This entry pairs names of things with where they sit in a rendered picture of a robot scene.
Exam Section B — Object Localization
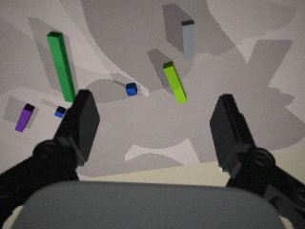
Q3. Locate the small blue block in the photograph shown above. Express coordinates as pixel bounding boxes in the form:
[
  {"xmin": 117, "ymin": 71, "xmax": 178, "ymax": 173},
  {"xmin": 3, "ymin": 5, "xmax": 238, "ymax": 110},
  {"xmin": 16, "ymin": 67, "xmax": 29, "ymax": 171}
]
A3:
[
  {"xmin": 54, "ymin": 106, "xmax": 67, "ymax": 118},
  {"xmin": 126, "ymin": 83, "xmax": 137, "ymax": 96}
]

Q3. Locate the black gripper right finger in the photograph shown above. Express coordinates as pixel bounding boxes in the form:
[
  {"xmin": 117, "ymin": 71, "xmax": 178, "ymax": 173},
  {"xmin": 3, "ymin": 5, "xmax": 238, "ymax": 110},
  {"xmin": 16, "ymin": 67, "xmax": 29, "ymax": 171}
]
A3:
[{"xmin": 210, "ymin": 94, "xmax": 305, "ymax": 229}]

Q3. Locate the grey rectangular block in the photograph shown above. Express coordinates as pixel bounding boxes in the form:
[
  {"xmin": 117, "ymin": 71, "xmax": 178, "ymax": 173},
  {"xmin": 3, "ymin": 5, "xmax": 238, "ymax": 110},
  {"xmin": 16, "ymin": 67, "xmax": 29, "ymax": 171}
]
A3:
[{"xmin": 181, "ymin": 20, "xmax": 195, "ymax": 59}]

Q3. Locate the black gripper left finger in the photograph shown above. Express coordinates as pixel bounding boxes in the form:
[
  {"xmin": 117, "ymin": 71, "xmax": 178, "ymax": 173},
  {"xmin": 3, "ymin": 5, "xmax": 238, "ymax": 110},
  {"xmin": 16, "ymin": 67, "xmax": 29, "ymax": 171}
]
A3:
[{"xmin": 0, "ymin": 90, "xmax": 100, "ymax": 229}]

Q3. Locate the purple rectangular rod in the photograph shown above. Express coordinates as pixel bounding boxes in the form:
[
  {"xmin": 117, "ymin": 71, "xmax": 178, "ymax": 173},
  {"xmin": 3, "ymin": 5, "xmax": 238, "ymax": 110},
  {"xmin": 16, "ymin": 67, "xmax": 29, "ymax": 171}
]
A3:
[{"xmin": 15, "ymin": 103, "xmax": 35, "ymax": 133}]

